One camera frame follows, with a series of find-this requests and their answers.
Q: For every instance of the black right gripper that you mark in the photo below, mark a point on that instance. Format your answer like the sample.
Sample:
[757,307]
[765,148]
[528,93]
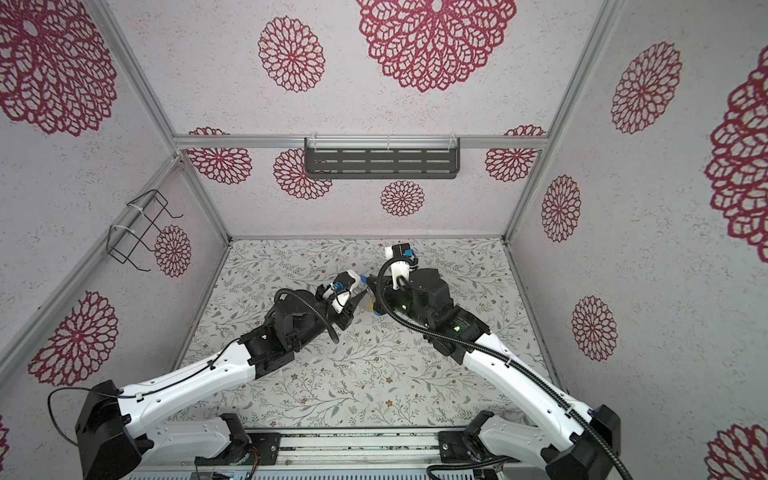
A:
[390,293]

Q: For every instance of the dark grey wall shelf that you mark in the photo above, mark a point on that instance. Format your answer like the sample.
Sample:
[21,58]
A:
[382,160]

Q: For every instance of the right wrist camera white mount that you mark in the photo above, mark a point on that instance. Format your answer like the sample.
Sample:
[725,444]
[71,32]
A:
[406,261]

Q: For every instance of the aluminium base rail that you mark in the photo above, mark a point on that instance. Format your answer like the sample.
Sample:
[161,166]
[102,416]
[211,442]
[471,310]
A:
[325,453]

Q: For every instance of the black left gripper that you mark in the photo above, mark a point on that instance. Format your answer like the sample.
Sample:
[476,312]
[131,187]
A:
[347,313]

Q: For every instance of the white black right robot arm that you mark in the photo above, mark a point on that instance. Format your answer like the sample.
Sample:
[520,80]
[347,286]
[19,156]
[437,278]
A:
[567,439]

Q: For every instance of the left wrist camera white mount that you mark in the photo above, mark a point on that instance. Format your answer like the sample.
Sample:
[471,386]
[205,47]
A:
[341,290]

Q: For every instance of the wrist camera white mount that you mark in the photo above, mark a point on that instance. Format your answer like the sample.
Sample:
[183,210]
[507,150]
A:
[341,290]
[406,261]

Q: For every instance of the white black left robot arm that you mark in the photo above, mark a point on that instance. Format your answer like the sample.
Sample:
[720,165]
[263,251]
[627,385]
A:
[121,428]

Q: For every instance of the black wire wall rack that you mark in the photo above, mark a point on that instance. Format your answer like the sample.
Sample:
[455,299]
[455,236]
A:
[125,239]

